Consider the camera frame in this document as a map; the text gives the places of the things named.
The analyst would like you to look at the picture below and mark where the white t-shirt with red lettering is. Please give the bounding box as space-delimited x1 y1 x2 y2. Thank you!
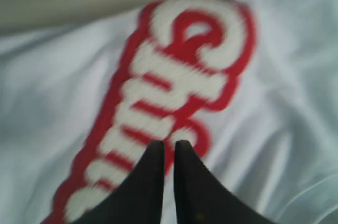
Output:
1 0 337 223

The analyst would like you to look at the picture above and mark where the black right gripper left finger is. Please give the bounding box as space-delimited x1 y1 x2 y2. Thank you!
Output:
73 141 164 223

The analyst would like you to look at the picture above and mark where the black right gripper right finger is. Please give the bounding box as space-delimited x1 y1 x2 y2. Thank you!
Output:
174 141 267 224

